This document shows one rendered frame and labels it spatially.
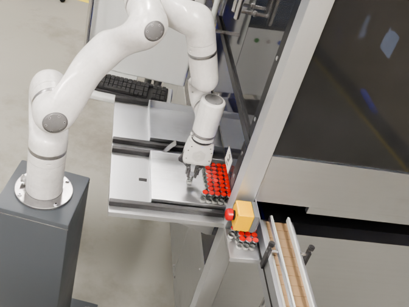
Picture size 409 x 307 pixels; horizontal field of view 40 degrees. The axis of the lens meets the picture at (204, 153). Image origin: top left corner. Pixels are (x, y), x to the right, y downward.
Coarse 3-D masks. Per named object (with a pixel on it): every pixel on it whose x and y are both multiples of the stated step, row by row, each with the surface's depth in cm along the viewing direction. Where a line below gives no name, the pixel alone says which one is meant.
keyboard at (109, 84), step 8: (104, 80) 256; (112, 80) 258; (120, 80) 259; (128, 80) 261; (136, 80) 263; (96, 88) 252; (104, 88) 253; (112, 88) 253; (120, 88) 254; (128, 88) 256; (136, 88) 257; (144, 88) 259; (152, 88) 263; (160, 88) 262; (128, 96) 254; (136, 96) 254; (144, 96) 254; (152, 96) 255; (160, 96) 259
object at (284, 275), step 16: (272, 224) 187; (288, 224) 190; (272, 240) 187; (288, 240) 189; (272, 256) 181; (288, 256) 183; (304, 256) 183; (272, 272) 175; (288, 272) 178; (304, 272) 174; (272, 288) 173; (288, 288) 167; (304, 288) 171; (272, 304) 171; (288, 304) 168; (304, 304) 169
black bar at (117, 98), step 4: (116, 96) 236; (120, 96) 237; (124, 96) 237; (116, 100) 236; (120, 100) 236; (124, 100) 237; (128, 100) 237; (132, 100) 237; (136, 100) 237; (140, 100) 238; (144, 100) 239; (148, 100) 239; (140, 104) 239; (144, 104) 239
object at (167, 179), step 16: (160, 160) 213; (176, 160) 215; (224, 160) 217; (160, 176) 206; (176, 176) 208; (160, 192) 199; (176, 192) 201; (192, 192) 203; (208, 208) 196; (224, 208) 197
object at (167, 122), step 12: (156, 108) 239; (168, 108) 241; (180, 108) 241; (156, 120) 233; (168, 120) 235; (180, 120) 237; (192, 120) 239; (156, 132) 226; (168, 132) 228; (180, 132) 230; (180, 144) 221; (216, 144) 229
